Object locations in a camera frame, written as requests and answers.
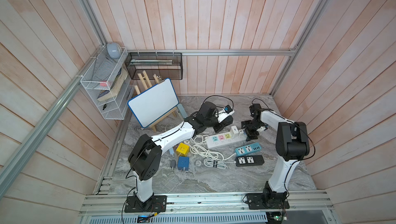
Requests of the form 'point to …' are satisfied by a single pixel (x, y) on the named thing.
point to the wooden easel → (145, 78)
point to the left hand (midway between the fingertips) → (226, 122)
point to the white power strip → (219, 140)
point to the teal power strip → (248, 149)
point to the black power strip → (249, 160)
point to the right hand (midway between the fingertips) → (242, 130)
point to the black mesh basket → (155, 65)
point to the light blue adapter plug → (171, 150)
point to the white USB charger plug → (234, 130)
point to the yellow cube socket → (182, 149)
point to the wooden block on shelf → (106, 94)
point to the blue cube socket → (183, 163)
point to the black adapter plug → (172, 163)
